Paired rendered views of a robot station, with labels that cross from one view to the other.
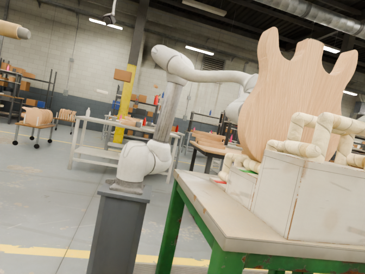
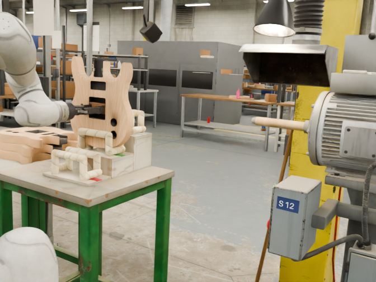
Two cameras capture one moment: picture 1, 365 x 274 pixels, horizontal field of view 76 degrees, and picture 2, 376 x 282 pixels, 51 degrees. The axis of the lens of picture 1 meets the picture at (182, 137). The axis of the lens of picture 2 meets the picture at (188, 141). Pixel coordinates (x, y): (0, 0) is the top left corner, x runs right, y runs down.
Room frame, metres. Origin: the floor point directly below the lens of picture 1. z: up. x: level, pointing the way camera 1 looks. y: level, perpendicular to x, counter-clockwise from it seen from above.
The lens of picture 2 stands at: (1.77, 1.26, 1.43)
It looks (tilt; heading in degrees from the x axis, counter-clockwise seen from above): 10 degrees down; 224
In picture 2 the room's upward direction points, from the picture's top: 3 degrees clockwise
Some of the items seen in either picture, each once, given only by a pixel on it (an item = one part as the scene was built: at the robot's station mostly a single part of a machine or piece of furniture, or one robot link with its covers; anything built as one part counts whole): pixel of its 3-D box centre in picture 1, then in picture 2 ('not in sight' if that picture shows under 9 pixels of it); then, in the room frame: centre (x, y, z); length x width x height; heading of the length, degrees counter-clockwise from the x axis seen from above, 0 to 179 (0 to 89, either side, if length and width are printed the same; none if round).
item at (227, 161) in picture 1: (226, 168); (83, 169); (0.91, -0.19, 0.99); 0.03 x 0.03 x 0.09
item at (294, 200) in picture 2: not in sight; (319, 228); (0.70, 0.77, 0.99); 0.24 x 0.21 x 0.26; 103
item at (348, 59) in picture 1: (341, 65); (80, 67); (0.77, -0.45, 1.41); 0.07 x 0.04 x 0.10; 105
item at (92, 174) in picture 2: (226, 178); (92, 174); (0.86, -0.19, 0.96); 0.11 x 0.03 x 0.03; 16
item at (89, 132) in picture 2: not in sight; (94, 132); (0.77, -0.32, 1.12); 0.20 x 0.03 x 0.03; 105
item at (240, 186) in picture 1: (276, 191); (100, 161); (0.74, -0.33, 0.98); 0.27 x 0.16 x 0.09; 106
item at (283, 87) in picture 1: (296, 106); (100, 104); (0.74, -0.33, 1.25); 0.35 x 0.04 x 0.40; 105
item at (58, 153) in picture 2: (247, 160); (69, 155); (0.93, -0.27, 1.04); 0.20 x 0.03 x 0.03; 105
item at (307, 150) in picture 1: (300, 148); (137, 129); (0.56, -0.28, 1.12); 0.11 x 0.03 x 0.03; 16
